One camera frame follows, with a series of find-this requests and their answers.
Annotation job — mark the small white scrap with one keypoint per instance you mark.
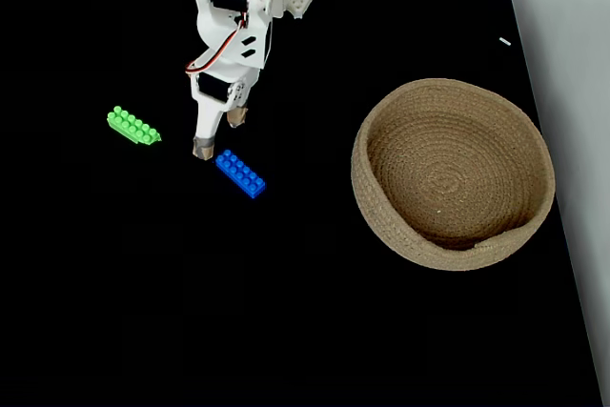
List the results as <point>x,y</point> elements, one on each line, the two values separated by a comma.
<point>505,41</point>

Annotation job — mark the blue lego block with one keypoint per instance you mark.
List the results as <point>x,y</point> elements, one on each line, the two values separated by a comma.
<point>240,174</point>

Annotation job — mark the green lego block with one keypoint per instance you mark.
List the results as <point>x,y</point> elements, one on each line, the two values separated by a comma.
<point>133,126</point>

